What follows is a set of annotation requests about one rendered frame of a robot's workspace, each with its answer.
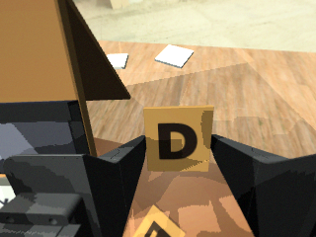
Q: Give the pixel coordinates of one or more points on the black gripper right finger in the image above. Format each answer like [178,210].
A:
[276,195]

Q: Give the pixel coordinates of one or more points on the tan letter tile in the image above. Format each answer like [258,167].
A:
[157,224]

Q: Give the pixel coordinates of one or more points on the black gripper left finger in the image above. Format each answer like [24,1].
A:
[107,183]

